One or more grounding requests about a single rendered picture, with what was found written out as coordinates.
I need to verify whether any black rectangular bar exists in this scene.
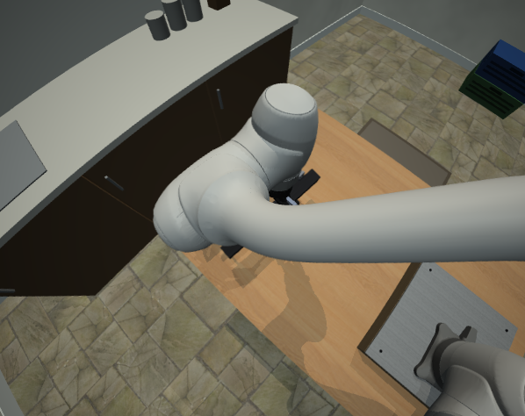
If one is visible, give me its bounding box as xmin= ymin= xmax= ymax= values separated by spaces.
xmin=220 ymin=169 xmax=320 ymax=259

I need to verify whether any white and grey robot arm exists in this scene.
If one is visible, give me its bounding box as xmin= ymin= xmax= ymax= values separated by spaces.
xmin=153 ymin=83 xmax=525 ymax=416

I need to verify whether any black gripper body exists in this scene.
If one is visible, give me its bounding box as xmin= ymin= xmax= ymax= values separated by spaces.
xmin=269 ymin=186 xmax=292 ymax=202

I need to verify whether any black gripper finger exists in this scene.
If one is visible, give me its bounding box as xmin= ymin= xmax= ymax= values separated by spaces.
xmin=274 ymin=197 xmax=299 ymax=205

